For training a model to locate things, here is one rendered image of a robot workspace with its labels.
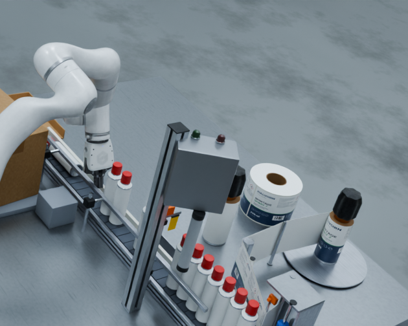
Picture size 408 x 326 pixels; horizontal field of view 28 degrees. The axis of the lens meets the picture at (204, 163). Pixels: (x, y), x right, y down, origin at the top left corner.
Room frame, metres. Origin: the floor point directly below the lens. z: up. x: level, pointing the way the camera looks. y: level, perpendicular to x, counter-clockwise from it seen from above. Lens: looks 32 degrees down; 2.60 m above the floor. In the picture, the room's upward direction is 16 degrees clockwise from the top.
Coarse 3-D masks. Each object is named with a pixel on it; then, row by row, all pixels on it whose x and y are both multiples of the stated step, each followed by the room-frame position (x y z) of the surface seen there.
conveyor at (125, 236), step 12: (60, 168) 2.41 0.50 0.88; (72, 180) 2.36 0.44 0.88; (84, 192) 2.31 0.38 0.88; (96, 204) 2.26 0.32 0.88; (120, 228) 2.17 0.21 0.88; (120, 240) 2.11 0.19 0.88; (132, 240) 2.13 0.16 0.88; (132, 252) 2.07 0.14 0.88; (156, 264) 2.05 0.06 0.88; (156, 276) 1.99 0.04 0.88; (180, 300) 1.91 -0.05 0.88; (192, 312) 1.88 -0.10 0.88; (204, 324) 1.84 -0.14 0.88
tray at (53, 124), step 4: (24, 92) 2.87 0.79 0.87; (28, 92) 2.88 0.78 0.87; (12, 96) 2.83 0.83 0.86; (16, 96) 2.84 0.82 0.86; (20, 96) 2.86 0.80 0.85; (24, 96) 2.87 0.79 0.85; (28, 96) 2.88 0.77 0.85; (32, 96) 2.86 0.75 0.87; (52, 120) 2.74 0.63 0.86; (44, 124) 2.74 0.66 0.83; (48, 124) 2.74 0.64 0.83; (52, 124) 2.74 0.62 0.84; (56, 124) 2.72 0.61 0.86; (52, 128) 2.73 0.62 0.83; (56, 128) 2.72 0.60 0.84; (60, 128) 2.70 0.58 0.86; (56, 132) 2.71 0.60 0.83; (60, 132) 2.70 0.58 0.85; (64, 132) 2.68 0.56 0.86; (60, 136) 2.68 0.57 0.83
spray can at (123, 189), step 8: (128, 176) 2.19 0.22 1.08; (120, 184) 2.19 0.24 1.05; (128, 184) 2.20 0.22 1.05; (120, 192) 2.18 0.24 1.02; (128, 192) 2.19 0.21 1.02; (120, 200) 2.18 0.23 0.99; (128, 200) 2.20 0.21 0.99; (120, 208) 2.18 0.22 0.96; (112, 216) 2.18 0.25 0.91; (112, 224) 2.18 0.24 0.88; (120, 224) 2.19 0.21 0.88
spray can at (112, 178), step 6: (114, 162) 2.24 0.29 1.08; (114, 168) 2.23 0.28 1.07; (120, 168) 2.23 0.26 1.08; (108, 174) 2.23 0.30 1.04; (114, 174) 2.22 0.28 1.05; (120, 174) 2.24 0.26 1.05; (108, 180) 2.22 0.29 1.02; (114, 180) 2.22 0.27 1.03; (108, 186) 2.22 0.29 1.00; (114, 186) 2.22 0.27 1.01; (108, 192) 2.22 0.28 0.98; (114, 192) 2.22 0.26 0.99; (108, 198) 2.22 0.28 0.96; (102, 204) 2.22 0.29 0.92; (102, 210) 2.22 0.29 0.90; (108, 210) 2.22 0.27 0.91; (108, 216) 2.22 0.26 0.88
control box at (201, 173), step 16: (176, 144) 1.85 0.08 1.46; (192, 144) 1.85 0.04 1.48; (208, 144) 1.88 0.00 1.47; (224, 144) 1.90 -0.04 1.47; (176, 160) 1.81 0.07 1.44; (192, 160) 1.82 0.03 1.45; (208, 160) 1.83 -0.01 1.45; (224, 160) 1.84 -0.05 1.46; (176, 176) 1.82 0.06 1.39; (192, 176) 1.82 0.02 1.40; (208, 176) 1.83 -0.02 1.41; (224, 176) 1.84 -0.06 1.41; (176, 192) 1.82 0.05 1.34; (192, 192) 1.83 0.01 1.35; (208, 192) 1.84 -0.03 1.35; (224, 192) 1.85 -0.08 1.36; (192, 208) 1.83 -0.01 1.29; (208, 208) 1.84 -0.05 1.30
